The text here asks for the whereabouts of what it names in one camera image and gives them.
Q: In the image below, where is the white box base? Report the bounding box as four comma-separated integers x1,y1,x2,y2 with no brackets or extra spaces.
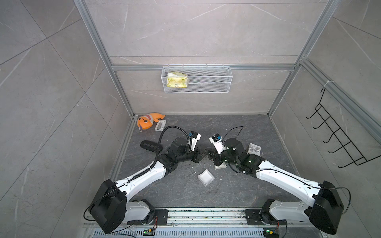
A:
198,169,215,187

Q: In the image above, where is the white gift box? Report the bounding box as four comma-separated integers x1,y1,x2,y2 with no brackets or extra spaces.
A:
215,163,227,170
247,143,262,156

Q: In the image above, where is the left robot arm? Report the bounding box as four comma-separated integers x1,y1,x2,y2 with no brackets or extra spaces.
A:
88,137,202,234

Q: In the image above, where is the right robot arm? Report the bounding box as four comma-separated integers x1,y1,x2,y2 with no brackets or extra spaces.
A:
207,134,344,235

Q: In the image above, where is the black oval ridged object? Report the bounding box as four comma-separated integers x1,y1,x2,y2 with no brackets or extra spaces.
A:
140,140,163,153

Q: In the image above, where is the small white rectangular tray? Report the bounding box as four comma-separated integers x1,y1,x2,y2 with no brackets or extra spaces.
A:
155,120,166,132

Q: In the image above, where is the orange plush toy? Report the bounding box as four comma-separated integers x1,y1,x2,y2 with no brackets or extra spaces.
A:
137,113,165,131

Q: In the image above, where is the yellow crumpled bag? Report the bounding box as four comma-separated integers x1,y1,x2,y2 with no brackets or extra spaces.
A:
166,72,189,88

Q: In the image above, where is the white vent grille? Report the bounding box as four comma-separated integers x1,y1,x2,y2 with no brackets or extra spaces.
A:
90,227,265,238

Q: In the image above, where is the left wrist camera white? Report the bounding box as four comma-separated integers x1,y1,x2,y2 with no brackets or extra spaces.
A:
189,131,201,151

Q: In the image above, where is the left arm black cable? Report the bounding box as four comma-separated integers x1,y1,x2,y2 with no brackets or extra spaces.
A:
150,125,190,170

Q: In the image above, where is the metal front rail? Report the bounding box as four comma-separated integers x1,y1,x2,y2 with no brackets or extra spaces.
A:
90,203,319,234

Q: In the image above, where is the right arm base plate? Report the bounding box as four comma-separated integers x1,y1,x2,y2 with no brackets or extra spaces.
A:
243,209,287,226

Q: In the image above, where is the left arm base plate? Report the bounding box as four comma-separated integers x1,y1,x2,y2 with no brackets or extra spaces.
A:
127,209,169,226

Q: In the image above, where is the white wire mesh basket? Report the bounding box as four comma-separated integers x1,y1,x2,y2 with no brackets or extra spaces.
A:
161,65,233,94

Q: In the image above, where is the black wall hook rack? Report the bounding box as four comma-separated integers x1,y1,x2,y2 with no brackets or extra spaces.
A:
306,87,381,169

